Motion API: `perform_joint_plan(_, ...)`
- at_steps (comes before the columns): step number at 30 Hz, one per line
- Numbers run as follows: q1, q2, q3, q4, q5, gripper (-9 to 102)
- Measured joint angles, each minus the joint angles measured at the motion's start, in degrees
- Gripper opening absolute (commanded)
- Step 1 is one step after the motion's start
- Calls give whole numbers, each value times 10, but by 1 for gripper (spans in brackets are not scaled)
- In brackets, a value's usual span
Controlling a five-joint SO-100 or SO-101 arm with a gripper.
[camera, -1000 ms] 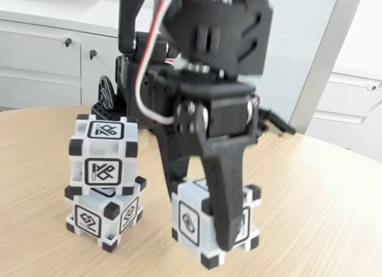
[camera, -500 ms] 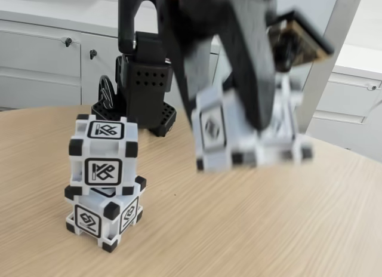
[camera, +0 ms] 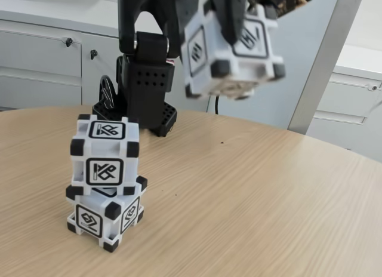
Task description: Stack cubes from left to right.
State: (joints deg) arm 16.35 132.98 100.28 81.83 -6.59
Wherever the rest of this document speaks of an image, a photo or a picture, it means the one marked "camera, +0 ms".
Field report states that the gripper camera circuit board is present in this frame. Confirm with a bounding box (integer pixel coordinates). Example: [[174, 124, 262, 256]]
[[247, 0, 316, 20]]

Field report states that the white cube stacked-squares symbol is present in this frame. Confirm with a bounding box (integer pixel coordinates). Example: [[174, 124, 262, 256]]
[[65, 175, 149, 254]]

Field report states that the white drawer cabinet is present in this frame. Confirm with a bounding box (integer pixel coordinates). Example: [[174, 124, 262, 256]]
[[307, 44, 382, 164]]

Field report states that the black table clamp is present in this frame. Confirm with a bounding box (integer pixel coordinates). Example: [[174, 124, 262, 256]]
[[91, 75, 130, 122]]

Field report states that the grey metal post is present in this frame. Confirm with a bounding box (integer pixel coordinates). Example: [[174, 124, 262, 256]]
[[286, 0, 366, 137]]

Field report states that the white cube crossed-loops symbol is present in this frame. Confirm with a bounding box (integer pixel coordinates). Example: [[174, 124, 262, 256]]
[[70, 113, 141, 196]]

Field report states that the white wide cabinet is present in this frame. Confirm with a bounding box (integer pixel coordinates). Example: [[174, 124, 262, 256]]
[[0, 0, 221, 113]]

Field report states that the white cube zigzag symbol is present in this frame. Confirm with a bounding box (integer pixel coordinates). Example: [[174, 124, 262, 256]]
[[180, 4, 286, 100]]

